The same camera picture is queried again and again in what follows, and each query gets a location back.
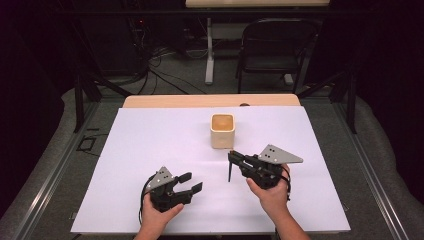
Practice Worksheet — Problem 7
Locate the black metal stand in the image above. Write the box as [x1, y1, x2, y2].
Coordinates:
[73, 64, 133, 134]
[295, 64, 358, 135]

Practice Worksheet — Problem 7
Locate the grey metal rail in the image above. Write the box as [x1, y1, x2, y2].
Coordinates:
[9, 99, 102, 240]
[331, 99, 416, 240]

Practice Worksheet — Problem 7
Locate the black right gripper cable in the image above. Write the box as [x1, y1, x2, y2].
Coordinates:
[275, 165, 293, 240]

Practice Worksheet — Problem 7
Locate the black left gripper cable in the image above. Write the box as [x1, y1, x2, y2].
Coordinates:
[138, 173, 158, 225]

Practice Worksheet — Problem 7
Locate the beige square cup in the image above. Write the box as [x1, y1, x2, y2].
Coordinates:
[209, 113, 237, 150]

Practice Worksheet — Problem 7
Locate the white table leg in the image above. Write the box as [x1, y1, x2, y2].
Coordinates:
[204, 17, 215, 86]

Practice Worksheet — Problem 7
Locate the black folding chair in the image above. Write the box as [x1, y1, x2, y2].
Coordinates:
[235, 17, 322, 95]

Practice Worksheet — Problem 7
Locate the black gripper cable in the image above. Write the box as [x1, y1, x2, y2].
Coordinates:
[275, 165, 293, 240]
[138, 173, 158, 225]

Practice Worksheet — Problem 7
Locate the dark equipment cabinet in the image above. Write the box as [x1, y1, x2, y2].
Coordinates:
[79, 14, 149, 76]

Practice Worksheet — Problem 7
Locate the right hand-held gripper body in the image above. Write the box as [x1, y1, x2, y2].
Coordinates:
[237, 143, 305, 191]

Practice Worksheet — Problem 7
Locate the black horizontal bar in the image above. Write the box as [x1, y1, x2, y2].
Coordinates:
[56, 7, 368, 16]

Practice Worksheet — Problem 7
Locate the person's left hand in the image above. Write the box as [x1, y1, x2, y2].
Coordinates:
[137, 194, 185, 236]

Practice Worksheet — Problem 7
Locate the person's right hand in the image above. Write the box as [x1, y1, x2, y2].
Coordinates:
[245, 162, 292, 216]

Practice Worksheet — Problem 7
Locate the white sheet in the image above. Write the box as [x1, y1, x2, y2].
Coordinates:
[70, 105, 352, 235]

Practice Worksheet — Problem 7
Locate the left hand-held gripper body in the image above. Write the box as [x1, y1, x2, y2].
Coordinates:
[145, 165, 195, 214]

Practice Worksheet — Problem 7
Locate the bundle of floor cables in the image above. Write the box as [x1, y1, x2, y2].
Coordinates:
[131, 19, 208, 96]

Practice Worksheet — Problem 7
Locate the light wooden table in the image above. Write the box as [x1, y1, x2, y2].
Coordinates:
[122, 93, 302, 109]

